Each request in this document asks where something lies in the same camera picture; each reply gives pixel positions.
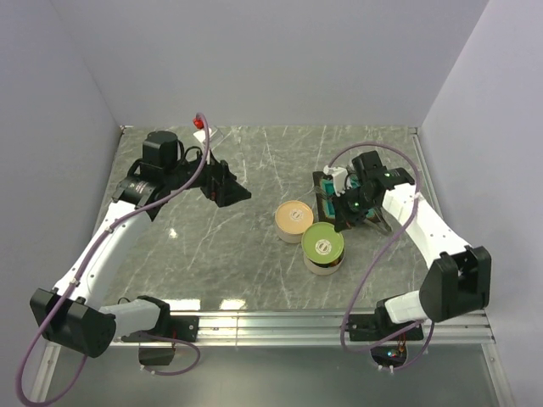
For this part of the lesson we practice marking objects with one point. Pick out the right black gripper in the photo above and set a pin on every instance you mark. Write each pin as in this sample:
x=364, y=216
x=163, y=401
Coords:
x=344, y=220

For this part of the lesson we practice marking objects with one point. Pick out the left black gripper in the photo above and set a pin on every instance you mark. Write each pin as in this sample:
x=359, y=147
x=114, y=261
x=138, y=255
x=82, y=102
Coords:
x=221, y=185

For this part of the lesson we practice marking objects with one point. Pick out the green round lid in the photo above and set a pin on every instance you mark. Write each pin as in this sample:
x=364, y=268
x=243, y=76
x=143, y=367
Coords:
x=322, y=244

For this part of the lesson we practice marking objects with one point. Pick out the metal tongs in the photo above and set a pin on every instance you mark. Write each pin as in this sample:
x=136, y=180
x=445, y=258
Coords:
x=345, y=225

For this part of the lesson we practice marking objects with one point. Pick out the tan round lid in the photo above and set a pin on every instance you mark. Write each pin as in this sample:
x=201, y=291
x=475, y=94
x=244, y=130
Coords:
x=294, y=217

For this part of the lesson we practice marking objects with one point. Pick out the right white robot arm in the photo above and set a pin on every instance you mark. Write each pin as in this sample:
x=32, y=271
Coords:
x=458, y=277

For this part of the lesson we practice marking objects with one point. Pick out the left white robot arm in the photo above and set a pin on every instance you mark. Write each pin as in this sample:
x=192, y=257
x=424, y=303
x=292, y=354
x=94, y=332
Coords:
x=73, y=314

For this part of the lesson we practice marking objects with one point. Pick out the steel lunch tin front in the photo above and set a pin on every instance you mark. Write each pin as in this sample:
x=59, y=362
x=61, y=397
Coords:
x=323, y=269

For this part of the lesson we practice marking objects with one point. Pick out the steel lunch tin near tray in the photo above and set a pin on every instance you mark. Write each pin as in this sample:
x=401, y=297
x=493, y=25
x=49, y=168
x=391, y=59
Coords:
x=290, y=235

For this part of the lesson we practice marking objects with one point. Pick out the black teal square tray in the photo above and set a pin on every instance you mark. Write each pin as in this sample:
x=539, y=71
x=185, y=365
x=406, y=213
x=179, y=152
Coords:
x=323, y=188

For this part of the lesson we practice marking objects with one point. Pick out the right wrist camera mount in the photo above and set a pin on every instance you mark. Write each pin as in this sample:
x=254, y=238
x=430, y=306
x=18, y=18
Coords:
x=340, y=178

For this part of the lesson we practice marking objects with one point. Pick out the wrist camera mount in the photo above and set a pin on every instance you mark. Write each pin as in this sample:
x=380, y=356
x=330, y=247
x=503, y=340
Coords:
x=340, y=178
x=216, y=135

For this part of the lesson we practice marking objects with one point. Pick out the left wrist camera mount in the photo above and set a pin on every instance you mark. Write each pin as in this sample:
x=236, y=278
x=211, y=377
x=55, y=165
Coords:
x=216, y=135

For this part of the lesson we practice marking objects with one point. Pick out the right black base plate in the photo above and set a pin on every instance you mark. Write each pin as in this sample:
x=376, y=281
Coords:
x=371, y=327

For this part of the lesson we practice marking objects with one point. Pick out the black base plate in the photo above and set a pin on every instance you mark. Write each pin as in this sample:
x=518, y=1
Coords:
x=371, y=327
x=182, y=327

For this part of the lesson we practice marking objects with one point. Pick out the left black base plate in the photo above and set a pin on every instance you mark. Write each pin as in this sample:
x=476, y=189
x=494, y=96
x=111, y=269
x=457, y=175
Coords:
x=182, y=327

